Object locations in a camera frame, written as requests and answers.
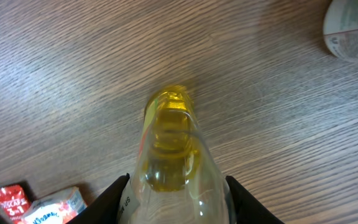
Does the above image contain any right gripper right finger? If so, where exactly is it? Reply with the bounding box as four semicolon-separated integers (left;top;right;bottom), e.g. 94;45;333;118
226;175;283;224

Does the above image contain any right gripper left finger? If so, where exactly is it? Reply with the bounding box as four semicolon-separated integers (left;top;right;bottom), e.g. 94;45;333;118
67;174;130;224

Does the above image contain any yellow Vim dish soap bottle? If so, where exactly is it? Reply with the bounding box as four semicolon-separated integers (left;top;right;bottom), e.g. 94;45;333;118
117;85;236;224

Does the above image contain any red Nescafe coffee stick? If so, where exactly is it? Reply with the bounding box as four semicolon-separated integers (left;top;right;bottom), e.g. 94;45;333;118
0;185;31;224

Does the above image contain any green lid jar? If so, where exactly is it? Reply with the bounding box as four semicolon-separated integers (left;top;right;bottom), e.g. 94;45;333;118
323;0;358;63

